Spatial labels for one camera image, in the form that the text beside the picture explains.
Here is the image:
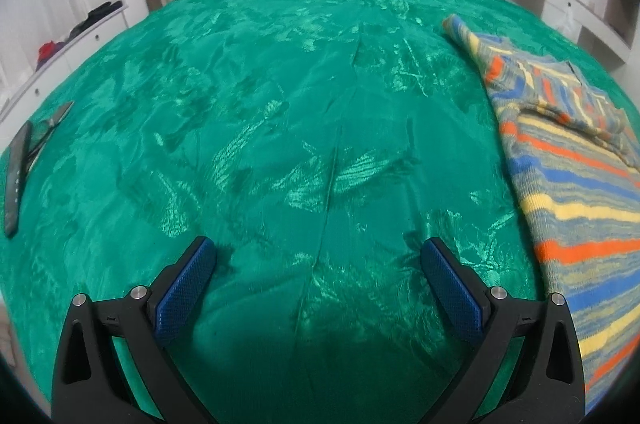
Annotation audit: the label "white dresser with drawers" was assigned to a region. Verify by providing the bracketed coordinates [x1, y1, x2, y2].
[1, 5, 129, 150]

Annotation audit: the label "striped knit sweater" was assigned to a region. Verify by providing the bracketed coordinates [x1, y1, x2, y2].
[442, 14, 639, 410]

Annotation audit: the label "red cloth on dresser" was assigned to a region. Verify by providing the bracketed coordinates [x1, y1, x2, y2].
[36, 40, 65, 70]

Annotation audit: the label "dark flat phone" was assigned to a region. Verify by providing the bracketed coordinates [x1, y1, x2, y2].
[26, 101, 74, 173]

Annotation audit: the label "black clothes on dresser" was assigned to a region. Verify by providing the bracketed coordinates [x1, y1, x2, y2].
[66, 0, 122, 42]

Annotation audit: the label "white wall shelf desk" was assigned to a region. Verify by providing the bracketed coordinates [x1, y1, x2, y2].
[512, 0, 639, 72]

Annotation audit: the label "white plastic bag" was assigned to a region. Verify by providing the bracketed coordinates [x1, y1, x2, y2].
[555, 2, 580, 43]

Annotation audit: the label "green plush blanket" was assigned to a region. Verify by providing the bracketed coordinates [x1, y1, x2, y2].
[1, 0, 639, 423]

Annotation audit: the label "dark remote control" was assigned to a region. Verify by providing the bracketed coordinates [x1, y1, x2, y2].
[3, 121, 32, 239]

